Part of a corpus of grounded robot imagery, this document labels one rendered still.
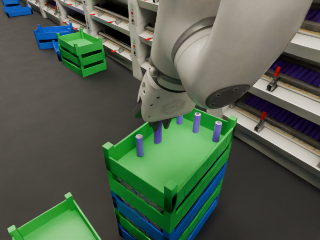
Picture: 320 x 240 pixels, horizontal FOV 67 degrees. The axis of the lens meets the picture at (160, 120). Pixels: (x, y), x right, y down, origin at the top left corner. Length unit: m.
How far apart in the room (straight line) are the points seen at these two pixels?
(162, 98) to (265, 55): 0.20
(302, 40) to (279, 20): 0.72
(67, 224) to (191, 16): 0.82
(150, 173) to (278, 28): 0.46
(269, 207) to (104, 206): 0.60
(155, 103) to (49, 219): 0.68
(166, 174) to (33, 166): 0.72
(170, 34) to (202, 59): 0.07
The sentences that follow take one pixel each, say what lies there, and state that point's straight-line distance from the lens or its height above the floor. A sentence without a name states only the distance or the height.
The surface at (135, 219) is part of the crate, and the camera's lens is 0.69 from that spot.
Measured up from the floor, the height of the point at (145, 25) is 0.36.
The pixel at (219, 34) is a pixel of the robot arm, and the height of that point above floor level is 0.72.
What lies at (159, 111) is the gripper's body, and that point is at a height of 0.55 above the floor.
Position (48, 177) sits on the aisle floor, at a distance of 1.11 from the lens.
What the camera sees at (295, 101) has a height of 0.32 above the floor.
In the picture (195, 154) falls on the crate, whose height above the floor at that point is 0.32.
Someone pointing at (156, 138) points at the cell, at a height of 0.42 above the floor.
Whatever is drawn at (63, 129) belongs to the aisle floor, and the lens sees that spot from 1.33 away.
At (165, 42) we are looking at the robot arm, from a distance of 0.29.
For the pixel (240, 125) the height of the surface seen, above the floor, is 0.10.
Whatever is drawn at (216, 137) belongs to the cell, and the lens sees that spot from 0.68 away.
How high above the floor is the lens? 0.78
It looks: 37 degrees down
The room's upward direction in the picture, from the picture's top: straight up
